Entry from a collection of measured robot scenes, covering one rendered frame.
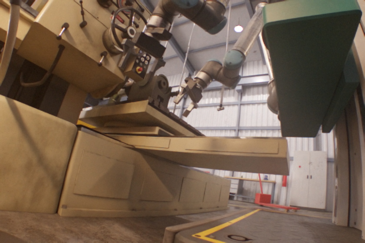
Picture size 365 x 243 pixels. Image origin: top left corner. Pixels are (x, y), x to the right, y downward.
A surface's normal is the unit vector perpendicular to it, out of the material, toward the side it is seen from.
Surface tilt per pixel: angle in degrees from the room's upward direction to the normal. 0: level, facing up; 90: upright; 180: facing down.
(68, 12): 90
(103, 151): 90
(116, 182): 90
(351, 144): 90
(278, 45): 180
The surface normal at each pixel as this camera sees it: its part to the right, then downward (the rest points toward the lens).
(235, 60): -0.15, -0.23
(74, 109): 0.83, 0.00
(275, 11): -0.50, -0.33
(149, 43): 0.65, 0.35
